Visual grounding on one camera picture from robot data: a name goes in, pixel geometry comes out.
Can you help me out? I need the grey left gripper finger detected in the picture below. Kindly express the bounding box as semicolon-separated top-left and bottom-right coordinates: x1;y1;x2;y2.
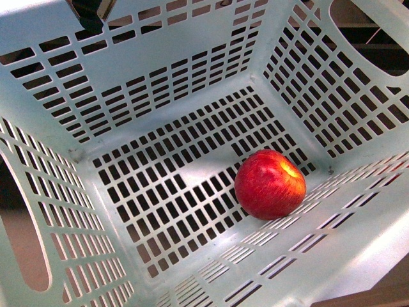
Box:
66;0;116;32

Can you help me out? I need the light teal plastic basket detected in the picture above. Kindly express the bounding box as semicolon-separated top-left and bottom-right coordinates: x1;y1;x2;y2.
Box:
1;1;408;306

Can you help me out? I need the red apple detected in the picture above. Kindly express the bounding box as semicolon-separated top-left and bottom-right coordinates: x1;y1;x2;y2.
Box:
234;149;307;221

